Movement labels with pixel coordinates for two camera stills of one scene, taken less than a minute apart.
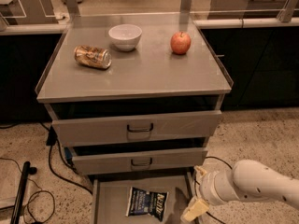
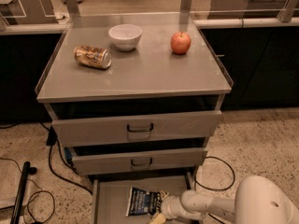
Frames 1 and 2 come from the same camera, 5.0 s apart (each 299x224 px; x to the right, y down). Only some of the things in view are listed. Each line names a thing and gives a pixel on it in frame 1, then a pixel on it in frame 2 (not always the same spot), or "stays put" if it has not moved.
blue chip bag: x=144 y=203 stays put
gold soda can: x=92 y=56 stays put
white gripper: x=206 y=188 to x=171 y=207
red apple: x=180 y=43 stays put
